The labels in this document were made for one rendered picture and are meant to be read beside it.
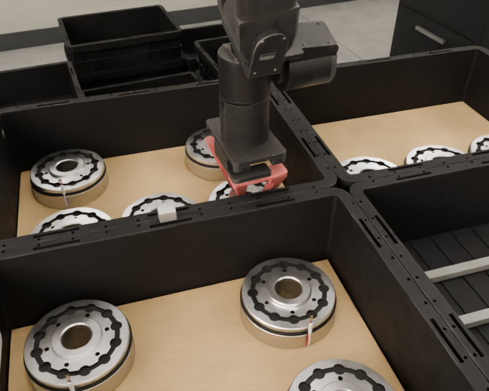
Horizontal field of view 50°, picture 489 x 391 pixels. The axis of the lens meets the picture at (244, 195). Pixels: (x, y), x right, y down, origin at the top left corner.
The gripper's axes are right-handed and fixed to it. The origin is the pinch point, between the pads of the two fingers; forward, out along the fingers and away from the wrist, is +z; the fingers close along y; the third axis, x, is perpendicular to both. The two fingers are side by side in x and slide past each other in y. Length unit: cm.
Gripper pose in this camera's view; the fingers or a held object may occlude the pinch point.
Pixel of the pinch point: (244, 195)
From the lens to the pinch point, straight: 67.4
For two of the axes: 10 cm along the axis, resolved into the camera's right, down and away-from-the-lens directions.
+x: -9.3, 2.3, -2.9
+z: 0.0, 7.8, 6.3
